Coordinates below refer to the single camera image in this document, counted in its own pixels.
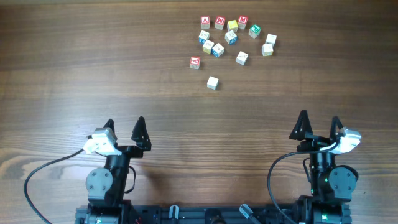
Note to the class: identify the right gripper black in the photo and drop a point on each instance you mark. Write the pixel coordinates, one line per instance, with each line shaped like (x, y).
(320, 142)

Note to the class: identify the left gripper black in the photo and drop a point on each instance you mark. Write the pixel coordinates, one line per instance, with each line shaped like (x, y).
(141, 142)

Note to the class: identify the white yellow-sided block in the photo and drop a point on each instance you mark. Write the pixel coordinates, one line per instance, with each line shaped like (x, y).
(207, 46)
(267, 50)

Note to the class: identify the plain white tower base block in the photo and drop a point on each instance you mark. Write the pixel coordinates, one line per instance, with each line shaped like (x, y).
(212, 83)

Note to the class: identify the white blue-sided block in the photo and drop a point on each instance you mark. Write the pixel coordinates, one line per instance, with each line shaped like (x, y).
(203, 36)
(217, 50)
(231, 37)

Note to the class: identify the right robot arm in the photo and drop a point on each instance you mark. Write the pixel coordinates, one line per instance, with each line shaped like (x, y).
(331, 185)

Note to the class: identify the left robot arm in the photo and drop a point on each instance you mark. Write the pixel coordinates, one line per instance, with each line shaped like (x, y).
(106, 186)

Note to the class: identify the white block far right upper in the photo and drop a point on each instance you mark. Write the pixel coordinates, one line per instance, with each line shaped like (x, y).
(271, 39)

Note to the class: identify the green letter block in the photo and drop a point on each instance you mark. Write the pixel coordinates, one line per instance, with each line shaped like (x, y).
(254, 31)

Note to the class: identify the red M block right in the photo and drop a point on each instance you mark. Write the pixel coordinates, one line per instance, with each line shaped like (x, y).
(242, 22)

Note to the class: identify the red m block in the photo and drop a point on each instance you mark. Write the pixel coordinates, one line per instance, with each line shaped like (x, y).
(242, 22)
(219, 23)

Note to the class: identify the yellow top block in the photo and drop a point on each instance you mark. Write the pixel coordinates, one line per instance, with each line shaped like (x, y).
(232, 25)

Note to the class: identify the red A block top row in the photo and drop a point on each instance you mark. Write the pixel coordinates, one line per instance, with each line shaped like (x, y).
(205, 22)

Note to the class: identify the red M block left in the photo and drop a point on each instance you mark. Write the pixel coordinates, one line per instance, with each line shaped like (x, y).
(219, 23)

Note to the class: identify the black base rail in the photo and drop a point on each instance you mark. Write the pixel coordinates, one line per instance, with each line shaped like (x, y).
(214, 214)

